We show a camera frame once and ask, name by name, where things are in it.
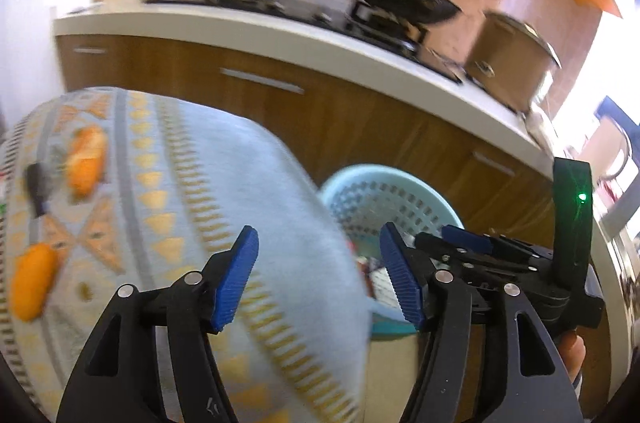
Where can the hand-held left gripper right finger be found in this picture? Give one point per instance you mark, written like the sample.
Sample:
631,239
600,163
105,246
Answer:
402,283

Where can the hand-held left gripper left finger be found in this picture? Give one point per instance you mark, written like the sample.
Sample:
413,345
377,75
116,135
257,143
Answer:
235,283

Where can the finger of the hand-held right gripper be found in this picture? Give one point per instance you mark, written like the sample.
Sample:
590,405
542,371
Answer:
467,237
480,260

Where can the red white paper bowl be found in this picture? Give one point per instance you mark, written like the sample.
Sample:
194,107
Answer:
369,287

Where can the light blue plastic wastebasket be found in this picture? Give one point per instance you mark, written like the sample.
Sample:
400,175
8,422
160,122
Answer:
360,188

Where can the person's right hand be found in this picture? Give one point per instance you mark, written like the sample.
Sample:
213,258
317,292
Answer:
572,353

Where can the patterned blue tablecloth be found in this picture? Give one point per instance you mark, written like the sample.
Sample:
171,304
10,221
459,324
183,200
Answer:
225,163

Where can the wooden kitchen cabinet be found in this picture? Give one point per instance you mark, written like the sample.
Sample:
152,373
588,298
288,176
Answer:
350,128

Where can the brown rice cooker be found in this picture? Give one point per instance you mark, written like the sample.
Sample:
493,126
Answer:
505,63

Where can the orange food piece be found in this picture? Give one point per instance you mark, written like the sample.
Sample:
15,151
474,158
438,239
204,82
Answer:
87,158
32,283

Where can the small black object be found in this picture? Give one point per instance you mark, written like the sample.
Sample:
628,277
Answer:
36,188

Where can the white kitchen countertop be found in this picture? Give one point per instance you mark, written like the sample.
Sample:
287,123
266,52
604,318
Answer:
250,38

